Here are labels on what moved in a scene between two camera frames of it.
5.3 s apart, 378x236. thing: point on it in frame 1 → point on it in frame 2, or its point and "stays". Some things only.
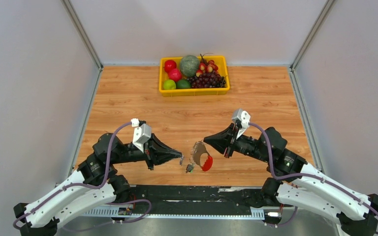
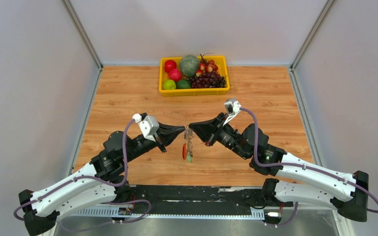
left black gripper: (155, 152) → (166, 133)
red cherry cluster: (206, 66) stays
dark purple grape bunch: (207, 79) stays
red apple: (169, 65) stays
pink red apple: (175, 74) stays
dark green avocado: (183, 84) stays
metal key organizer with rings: (200, 148) → (187, 147)
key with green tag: (189, 168) → (189, 157)
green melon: (189, 65) stays
